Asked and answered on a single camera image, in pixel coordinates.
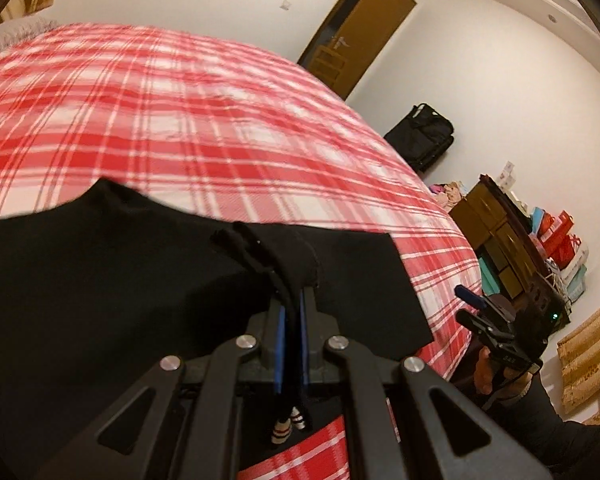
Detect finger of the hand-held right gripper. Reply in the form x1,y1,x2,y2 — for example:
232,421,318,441
455,310,496,336
455,285,487,309

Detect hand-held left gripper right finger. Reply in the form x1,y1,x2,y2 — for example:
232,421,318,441
300,287,553,480

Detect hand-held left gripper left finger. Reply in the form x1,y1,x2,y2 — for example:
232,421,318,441
32,305,286,480

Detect black pants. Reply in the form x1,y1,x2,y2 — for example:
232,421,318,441
0,179,436,480

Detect person's right forearm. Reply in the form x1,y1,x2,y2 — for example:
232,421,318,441
480,370,600,476

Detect person's right hand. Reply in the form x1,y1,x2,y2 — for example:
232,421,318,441
472,347,506,396

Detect teal box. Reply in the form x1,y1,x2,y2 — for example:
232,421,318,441
477,255,501,296

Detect tan patterned rug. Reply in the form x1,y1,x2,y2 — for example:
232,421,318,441
557,292,600,426

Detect brown wooden cabinet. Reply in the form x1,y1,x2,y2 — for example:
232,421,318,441
450,174,571,321

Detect pile of pale clothes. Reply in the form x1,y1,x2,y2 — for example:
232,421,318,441
430,182,468,211

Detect pile of gift bags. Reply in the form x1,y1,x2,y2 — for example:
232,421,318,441
527,205,591,306

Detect black bag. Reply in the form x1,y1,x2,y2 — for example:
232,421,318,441
384,103,455,176

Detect red plaid bed sheet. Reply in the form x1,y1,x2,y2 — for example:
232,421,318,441
0,22,483,480

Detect wooden chair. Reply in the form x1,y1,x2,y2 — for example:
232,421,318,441
310,45,348,88

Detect brown wooden door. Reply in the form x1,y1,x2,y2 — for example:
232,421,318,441
337,0,417,101

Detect striped pillow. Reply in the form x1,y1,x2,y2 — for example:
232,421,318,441
0,16,58,51

